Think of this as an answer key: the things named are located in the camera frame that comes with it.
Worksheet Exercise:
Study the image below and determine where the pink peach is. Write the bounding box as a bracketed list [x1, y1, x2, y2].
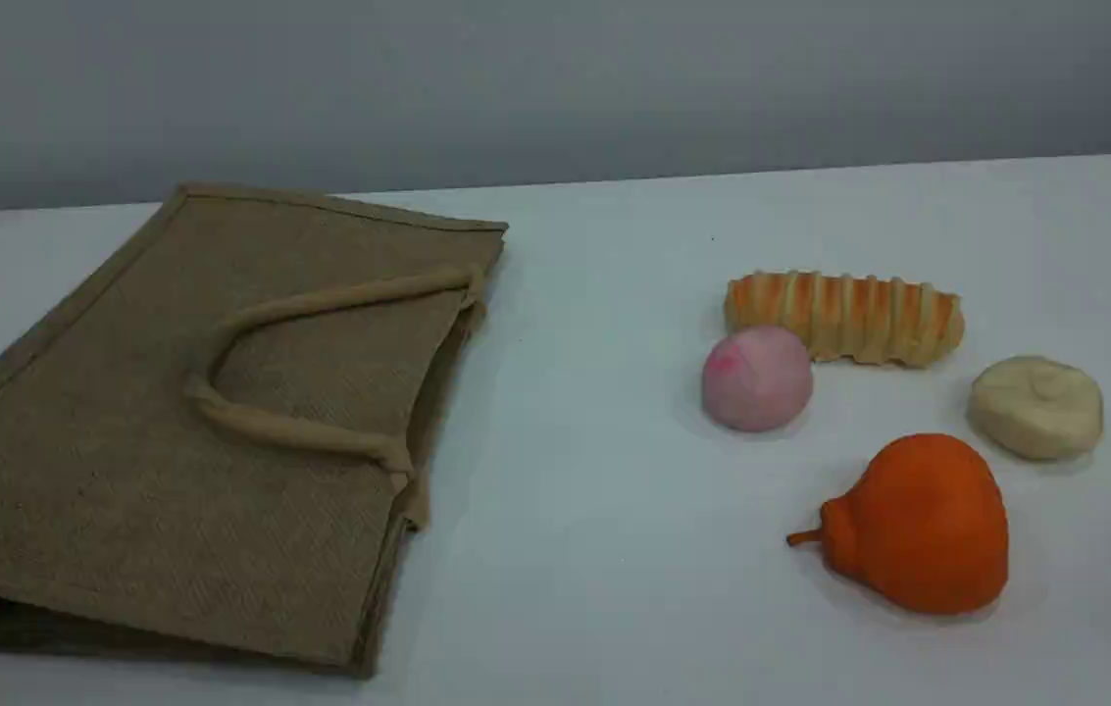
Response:
[701, 325, 815, 433]

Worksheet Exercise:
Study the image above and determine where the brown jute tote bag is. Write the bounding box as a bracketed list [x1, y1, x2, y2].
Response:
[0, 181, 510, 680]

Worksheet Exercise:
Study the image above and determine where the striped long bread roll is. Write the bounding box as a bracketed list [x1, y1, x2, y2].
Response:
[724, 270, 966, 369]

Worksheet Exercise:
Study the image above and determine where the orange pear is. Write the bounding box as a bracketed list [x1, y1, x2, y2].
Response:
[786, 432, 1011, 617]

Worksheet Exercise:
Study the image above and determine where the cream round bun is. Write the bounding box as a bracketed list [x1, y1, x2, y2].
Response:
[967, 355, 1105, 462]

